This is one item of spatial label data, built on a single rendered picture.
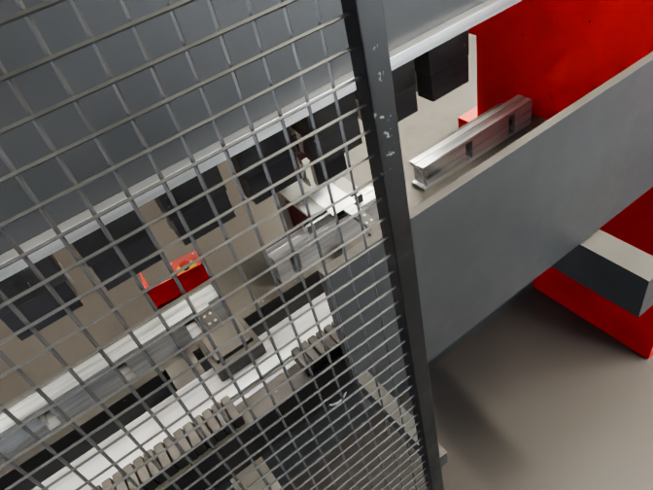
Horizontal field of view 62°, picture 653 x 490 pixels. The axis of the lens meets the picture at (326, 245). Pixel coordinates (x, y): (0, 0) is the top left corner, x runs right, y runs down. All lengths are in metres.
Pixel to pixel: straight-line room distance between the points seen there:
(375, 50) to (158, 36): 0.56
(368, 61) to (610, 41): 1.44
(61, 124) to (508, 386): 1.88
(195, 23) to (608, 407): 1.94
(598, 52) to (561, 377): 1.22
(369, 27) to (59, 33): 0.57
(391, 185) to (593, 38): 1.41
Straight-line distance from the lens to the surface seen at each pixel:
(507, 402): 2.29
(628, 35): 1.80
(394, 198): 0.52
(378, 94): 0.46
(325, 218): 1.55
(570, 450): 2.22
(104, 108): 0.95
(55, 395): 1.50
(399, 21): 1.21
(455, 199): 1.03
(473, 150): 1.86
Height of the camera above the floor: 1.97
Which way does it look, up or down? 42 degrees down
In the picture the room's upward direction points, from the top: 15 degrees counter-clockwise
